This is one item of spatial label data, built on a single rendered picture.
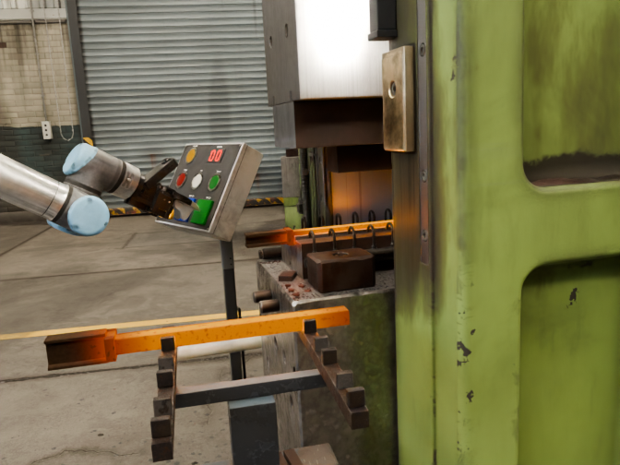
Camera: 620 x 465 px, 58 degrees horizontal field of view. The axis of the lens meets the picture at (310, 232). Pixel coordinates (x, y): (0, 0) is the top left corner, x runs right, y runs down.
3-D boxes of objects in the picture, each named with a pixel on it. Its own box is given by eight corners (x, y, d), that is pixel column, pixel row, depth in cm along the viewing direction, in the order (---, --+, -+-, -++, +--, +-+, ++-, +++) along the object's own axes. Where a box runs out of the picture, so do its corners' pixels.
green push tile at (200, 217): (202, 224, 160) (212, 200, 161) (189, 222, 165) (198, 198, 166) (207, 226, 161) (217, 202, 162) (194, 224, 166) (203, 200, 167)
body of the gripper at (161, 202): (158, 218, 159) (119, 201, 151) (169, 190, 160) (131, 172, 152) (170, 220, 153) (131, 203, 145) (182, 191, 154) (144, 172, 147)
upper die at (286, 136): (295, 149, 115) (293, 101, 114) (275, 147, 134) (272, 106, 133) (477, 137, 126) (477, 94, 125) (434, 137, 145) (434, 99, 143)
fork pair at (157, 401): (151, 439, 58) (149, 421, 57) (154, 413, 63) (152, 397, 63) (365, 406, 62) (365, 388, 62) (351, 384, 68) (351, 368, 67)
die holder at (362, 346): (304, 515, 113) (292, 302, 105) (267, 423, 149) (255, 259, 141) (542, 459, 128) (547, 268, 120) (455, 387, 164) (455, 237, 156)
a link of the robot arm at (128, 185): (116, 160, 150) (132, 161, 143) (133, 169, 153) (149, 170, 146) (103, 192, 149) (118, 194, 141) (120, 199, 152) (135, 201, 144)
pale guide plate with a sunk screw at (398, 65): (404, 151, 94) (402, 45, 91) (383, 150, 102) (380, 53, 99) (416, 150, 94) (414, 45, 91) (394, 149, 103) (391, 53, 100)
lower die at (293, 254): (303, 279, 120) (301, 240, 119) (281, 259, 139) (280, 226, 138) (476, 257, 131) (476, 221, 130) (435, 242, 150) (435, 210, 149)
